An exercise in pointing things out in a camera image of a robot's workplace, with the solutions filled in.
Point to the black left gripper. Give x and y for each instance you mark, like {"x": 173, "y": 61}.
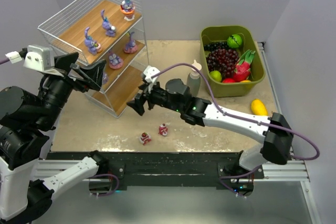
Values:
{"x": 74, "y": 76}

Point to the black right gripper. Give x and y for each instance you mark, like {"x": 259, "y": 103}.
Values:
{"x": 146, "y": 97}

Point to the small purple bunny strawberry toy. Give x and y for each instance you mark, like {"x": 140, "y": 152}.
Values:
{"x": 105, "y": 78}

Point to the pink bear strawberry toy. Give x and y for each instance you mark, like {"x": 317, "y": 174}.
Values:
{"x": 163, "y": 129}

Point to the pink bear cake slice toy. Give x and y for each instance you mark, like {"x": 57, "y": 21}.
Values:
{"x": 145, "y": 138}

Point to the purple bunny pink donut toy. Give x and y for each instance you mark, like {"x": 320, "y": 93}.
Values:
{"x": 131, "y": 46}

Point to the purple bunny with tube toy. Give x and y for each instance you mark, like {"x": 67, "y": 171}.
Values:
{"x": 110, "y": 30}

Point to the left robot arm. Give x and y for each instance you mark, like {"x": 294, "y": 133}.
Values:
{"x": 25, "y": 119}

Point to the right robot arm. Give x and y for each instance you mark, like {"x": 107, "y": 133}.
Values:
{"x": 272, "y": 133}

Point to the spray bottle white cap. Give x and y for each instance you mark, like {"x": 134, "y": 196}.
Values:
{"x": 194, "y": 78}

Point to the green apple toy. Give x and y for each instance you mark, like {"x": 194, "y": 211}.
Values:
{"x": 216, "y": 75}

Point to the dark blue grape bunch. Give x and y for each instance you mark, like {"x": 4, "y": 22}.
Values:
{"x": 216, "y": 46}

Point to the red apple toy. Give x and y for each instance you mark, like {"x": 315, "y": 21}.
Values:
{"x": 228, "y": 80}

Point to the dark red grape bunch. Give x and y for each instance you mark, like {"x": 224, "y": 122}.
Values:
{"x": 222, "y": 60}

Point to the pink dragon fruit toy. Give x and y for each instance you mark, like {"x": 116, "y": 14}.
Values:
{"x": 242, "y": 68}

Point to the green round melon toy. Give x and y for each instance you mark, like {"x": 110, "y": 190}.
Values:
{"x": 234, "y": 41}

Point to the yellow mango toy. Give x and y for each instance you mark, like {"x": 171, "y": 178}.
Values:
{"x": 258, "y": 108}

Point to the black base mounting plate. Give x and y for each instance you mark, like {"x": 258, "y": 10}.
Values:
{"x": 174, "y": 170}

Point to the green plastic fruit bin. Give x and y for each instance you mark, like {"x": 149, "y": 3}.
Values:
{"x": 221, "y": 33}

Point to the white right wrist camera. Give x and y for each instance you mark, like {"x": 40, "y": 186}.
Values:
{"x": 149, "y": 77}

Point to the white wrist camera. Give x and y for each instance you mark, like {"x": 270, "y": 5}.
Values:
{"x": 149, "y": 77}
{"x": 36, "y": 58}

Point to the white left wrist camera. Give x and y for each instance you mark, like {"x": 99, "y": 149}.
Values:
{"x": 36, "y": 58}

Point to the white wire wooden shelf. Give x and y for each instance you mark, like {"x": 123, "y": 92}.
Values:
{"x": 65, "y": 33}

